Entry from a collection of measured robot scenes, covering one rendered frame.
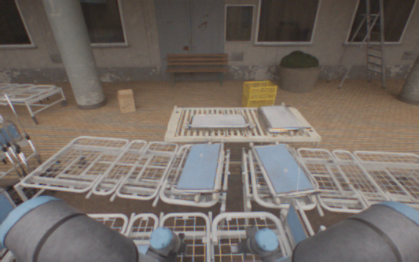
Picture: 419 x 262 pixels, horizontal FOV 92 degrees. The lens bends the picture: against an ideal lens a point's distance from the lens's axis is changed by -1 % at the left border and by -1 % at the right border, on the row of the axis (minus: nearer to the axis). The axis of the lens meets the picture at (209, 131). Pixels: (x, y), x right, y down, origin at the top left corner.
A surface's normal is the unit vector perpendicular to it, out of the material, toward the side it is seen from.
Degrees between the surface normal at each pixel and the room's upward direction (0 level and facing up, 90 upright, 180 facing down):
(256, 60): 90
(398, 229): 15
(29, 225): 25
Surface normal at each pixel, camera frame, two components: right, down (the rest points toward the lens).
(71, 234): 0.28, -0.75
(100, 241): 0.60, -0.67
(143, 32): 0.03, 0.50
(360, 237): -0.30, -0.82
